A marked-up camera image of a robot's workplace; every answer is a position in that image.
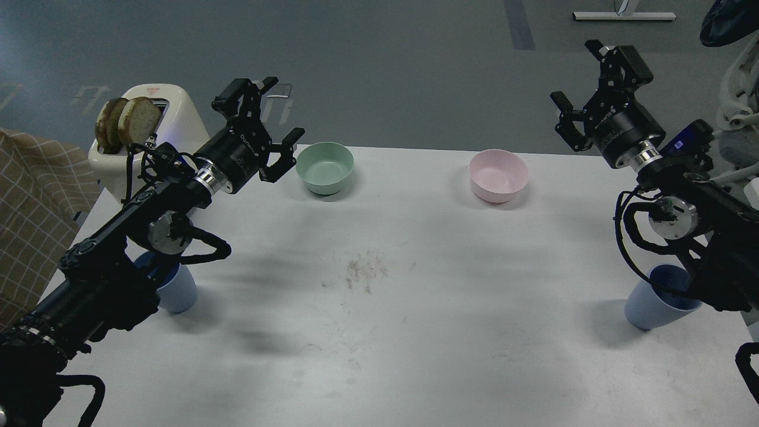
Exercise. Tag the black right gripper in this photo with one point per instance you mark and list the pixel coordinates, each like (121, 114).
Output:
(613, 122)

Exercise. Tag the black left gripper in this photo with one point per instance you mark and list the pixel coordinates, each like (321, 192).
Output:
(244, 147)

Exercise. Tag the blue cup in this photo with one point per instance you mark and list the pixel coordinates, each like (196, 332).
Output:
(649, 307)
(169, 280)

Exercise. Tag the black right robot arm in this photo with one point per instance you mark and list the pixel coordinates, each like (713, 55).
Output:
(676, 208)

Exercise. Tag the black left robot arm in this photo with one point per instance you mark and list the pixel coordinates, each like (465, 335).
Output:
(112, 277)

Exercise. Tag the green bowl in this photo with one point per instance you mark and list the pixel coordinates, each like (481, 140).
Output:
(325, 167)

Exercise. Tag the white desk base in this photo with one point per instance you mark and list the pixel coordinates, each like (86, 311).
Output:
(625, 11)

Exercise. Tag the toast slice right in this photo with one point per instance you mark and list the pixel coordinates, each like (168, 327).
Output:
(138, 120)

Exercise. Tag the toast slice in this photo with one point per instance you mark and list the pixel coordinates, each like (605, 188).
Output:
(106, 126)
(138, 120)

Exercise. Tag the pink bowl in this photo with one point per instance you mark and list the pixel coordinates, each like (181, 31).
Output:
(497, 176)

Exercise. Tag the cream toaster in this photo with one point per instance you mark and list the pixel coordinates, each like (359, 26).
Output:
(180, 126)

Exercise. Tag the toast slice left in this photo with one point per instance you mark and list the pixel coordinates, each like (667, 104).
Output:
(106, 126)

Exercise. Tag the white office chair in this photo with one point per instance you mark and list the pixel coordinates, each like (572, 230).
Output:
(725, 23)

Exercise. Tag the beige checkered cloth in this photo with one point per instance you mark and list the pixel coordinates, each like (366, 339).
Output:
(45, 184)

